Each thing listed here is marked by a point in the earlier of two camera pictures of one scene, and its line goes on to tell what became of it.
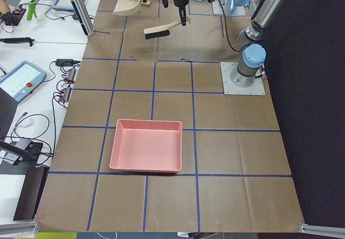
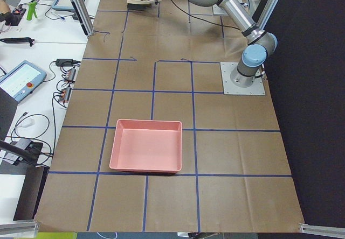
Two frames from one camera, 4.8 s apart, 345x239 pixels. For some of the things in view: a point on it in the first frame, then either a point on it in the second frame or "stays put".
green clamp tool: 31,9 stays put
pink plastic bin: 145,145 stays put
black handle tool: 14,40 stays put
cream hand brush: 154,32 to 140,4
